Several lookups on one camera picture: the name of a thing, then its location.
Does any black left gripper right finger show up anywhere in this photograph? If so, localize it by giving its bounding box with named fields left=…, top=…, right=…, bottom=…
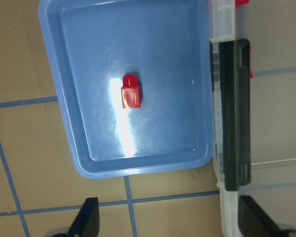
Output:
left=238, top=196, right=286, bottom=237

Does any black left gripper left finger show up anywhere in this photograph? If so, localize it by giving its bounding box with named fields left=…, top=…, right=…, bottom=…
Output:
left=67, top=197, right=100, bottom=237

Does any blue plastic tray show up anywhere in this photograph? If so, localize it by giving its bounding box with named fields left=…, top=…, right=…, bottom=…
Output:
left=38, top=0, right=214, bottom=179

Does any clear plastic storage box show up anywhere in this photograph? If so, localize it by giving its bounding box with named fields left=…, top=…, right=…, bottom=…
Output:
left=207, top=0, right=296, bottom=237

